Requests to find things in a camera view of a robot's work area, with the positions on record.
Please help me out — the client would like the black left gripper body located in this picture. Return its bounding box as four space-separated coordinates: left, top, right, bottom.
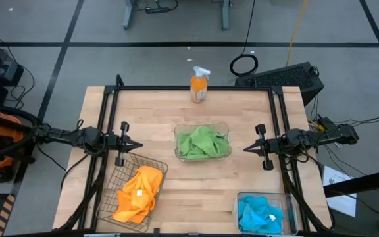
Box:
106 121 130 167

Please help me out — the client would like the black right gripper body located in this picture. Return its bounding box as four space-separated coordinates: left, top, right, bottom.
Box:
255 124 288 171

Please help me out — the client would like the green microfiber towel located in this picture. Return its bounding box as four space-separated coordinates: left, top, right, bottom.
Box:
178 126 230 159

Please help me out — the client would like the bronze wire basket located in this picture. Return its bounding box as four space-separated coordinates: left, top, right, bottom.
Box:
96 151 169 233

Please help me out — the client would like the clear rounded plastic bin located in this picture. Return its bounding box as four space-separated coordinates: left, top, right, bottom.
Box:
174 121 232 162

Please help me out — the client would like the black power adapter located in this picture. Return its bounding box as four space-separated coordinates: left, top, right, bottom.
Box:
317 117 337 131

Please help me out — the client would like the clear rectangular plastic bin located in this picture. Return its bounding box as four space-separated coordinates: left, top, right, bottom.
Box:
232 191 299 236

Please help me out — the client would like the black computer tower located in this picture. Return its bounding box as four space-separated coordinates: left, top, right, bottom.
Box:
234 61 325 107

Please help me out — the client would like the orange spray bottle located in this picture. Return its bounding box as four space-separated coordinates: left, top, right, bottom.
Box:
189 65 211 104

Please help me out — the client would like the white paper sheet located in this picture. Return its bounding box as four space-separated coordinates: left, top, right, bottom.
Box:
322 165 358 218

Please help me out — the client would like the black side table edge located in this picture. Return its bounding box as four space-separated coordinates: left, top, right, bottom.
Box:
323 167 379 198

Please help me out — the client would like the orange and black vacuum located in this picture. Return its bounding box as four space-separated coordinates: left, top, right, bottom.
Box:
0 101 45 184

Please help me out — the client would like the grey desk leg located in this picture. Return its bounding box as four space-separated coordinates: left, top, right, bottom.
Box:
221 0 232 31
122 0 136 30

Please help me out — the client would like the black power strip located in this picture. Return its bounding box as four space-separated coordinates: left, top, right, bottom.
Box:
145 6 171 14

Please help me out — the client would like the black aluminium table frame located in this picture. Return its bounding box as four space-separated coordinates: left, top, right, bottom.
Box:
57 74 336 236

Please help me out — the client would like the black hanging coiled cable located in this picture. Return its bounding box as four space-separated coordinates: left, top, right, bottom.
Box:
229 0 259 78

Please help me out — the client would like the yellow hanging cable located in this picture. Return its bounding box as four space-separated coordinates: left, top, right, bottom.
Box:
286 0 309 66

